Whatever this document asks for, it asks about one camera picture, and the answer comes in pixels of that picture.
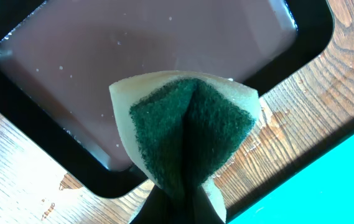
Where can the black tray with brown water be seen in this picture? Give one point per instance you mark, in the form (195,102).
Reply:
(58,59)

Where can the teal plastic serving tray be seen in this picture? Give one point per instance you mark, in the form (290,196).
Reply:
(322,193)

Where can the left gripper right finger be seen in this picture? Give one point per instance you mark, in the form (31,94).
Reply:
(201,210)

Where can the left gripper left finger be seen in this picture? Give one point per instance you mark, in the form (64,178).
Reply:
(157,209)

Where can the green and white sponge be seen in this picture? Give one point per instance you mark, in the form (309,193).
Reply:
(180,127)

